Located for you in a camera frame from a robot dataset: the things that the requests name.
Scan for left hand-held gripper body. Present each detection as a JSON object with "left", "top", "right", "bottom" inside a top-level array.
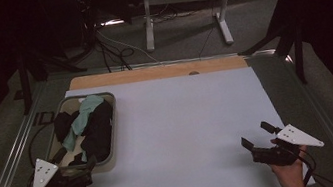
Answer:
[{"left": 25, "top": 149, "right": 95, "bottom": 187}]

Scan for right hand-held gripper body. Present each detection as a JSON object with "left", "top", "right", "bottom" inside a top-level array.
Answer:
[{"left": 247, "top": 119, "right": 328, "bottom": 172}]

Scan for black and mint green shirt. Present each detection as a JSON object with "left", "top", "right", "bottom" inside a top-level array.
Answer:
[{"left": 49, "top": 91, "right": 122, "bottom": 169}]

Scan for grey plastic basket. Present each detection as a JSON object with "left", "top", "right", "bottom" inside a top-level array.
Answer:
[{"left": 36, "top": 90, "right": 128, "bottom": 181}]

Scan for person's right hand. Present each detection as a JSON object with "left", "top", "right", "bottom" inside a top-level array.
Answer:
[{"left": 266, "top": 144, "right": 314, "bottom": 187}]

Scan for black tripod stand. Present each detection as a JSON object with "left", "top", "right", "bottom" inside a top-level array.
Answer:
[
  {"left": 229, "top": 0, "right": 314, "bottom": 94},
  {"left": 13, "top": 35, "right": 93, "bottom": 116}
]

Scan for dark equipment with red light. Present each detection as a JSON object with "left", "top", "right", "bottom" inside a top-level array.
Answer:
[{"left": 72, "top": 0, "right": 105, "bottom": 50}]

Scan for right hand-held gripper cable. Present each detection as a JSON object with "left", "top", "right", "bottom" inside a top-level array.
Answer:
[{"left": 283, "top": 140, "right": 319, "bottom": 187}]

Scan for thick black floor cable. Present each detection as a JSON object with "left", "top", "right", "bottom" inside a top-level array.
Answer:
[{"left": 23, "top": 122, "right": 62, "bottom": 170}]

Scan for black square floor frame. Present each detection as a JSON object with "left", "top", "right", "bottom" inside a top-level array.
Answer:
[{"left": 30, "top": 109, "right": 57, "bottom": 128}]

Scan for looped black floor cables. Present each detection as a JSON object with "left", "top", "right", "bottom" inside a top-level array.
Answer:
[{"left": 90, "top": 27, "right": 138, "bottom": 77}]

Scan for thin black floor cable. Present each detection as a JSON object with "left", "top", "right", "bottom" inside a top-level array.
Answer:
[{"left": 190, "top": 0, "right": 231, "bottom": 61}]

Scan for white floor cable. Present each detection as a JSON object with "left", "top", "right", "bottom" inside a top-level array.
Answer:
[{"left": 95, "top": 20, "right": 164, "bottom": 74}]

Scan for tangle of cables under desk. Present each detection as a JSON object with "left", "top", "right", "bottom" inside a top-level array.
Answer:
[{"left": 150, "top": 0, "right": 197, "bottom": 24}]

